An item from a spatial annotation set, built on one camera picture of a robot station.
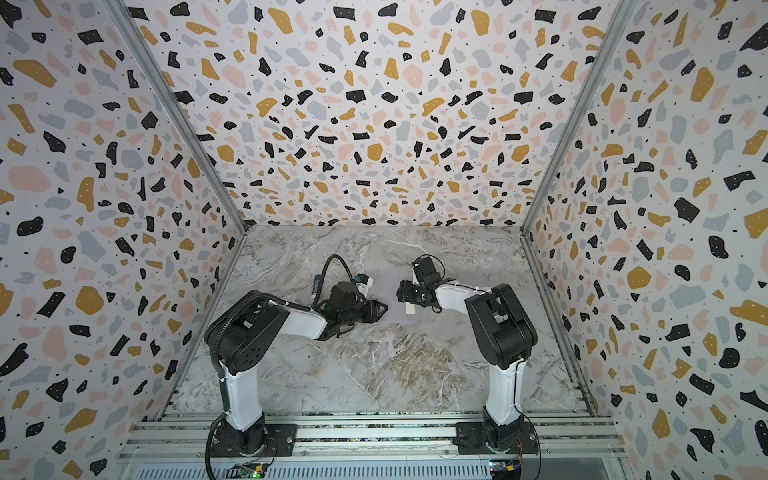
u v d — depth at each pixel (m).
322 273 0.78
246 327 0.55
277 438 0.73
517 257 1.13
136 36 0.73
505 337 0.52
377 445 0.74
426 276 0.80
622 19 0.72
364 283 0.90
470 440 0.73
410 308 0.97
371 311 0.87
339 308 0.78
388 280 1.07
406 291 0.89
